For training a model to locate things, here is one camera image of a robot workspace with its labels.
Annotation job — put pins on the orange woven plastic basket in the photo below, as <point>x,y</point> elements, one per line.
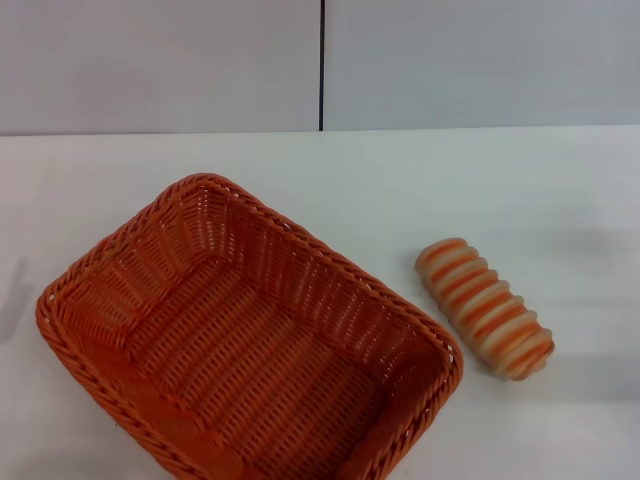
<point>240,350</point>

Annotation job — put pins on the orange white striped bread roll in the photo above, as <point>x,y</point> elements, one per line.
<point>482,307</point>

